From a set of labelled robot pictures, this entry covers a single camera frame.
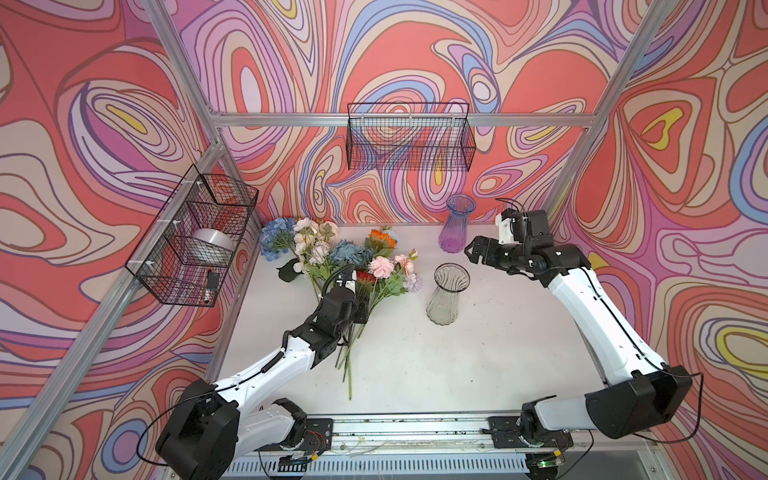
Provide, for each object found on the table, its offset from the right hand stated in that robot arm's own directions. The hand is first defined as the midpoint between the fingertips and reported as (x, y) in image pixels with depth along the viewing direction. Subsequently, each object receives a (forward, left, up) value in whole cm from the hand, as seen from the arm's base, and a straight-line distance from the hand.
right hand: (482, 259), depth 78 cm
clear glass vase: (0, +7, -9) cm, 12 cm away
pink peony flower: (+4, +27, -7) cm, 28 cm away
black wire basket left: (+2, +76, +5) cm, 77 cm away
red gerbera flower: (+4, +33, -12) cm, 35 cm away
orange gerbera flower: (+13, +28, -6) cm, 31 cm away
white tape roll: (-1, +67, +10) cm, 68 cm away
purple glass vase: (+23, +1, -15) cm, 28 cm away
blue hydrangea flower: (+25, +65, -15) cm, 71 cm away
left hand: (-3, +31, -11) cm, 33 cm away
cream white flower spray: (+22, +51, -15) cm, 57 cm away
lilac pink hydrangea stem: (+4, +22, -16) cm, 27 cm away
